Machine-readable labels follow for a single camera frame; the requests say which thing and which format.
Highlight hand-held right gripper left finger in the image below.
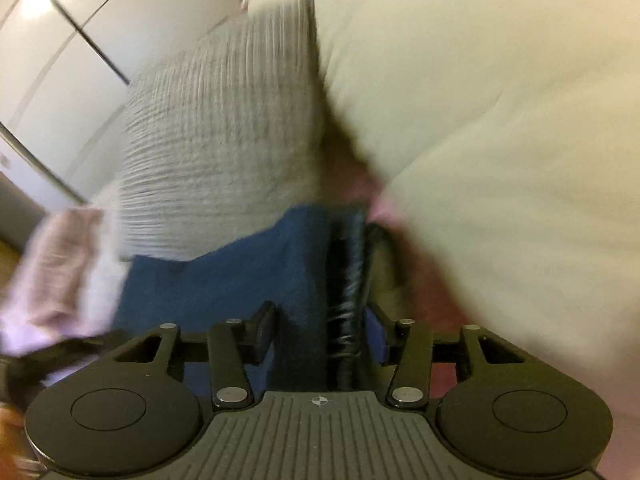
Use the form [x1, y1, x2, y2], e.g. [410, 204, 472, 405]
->
[102, 301, 279, 409]

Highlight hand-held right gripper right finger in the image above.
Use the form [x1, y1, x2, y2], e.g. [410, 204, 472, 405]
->
[364, 304, 533, 409]

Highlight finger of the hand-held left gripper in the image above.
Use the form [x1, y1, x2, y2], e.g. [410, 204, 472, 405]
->
[30, 330, 118, 377]

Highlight blue jeans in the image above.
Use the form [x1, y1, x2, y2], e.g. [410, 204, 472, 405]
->
[112, 202, 368, 393]

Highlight pink striped pillow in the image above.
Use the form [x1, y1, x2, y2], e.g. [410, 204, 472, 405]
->
[0, 205, 128, 357]

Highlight grey striped pillow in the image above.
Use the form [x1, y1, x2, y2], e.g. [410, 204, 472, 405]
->
[117, 0, 333, 263]

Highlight cream quilt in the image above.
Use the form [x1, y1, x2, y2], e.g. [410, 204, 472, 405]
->
[312, 0, 640, 461]

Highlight white wardrobe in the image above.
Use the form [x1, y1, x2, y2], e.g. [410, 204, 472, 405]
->
[0, 0, 251, 206]

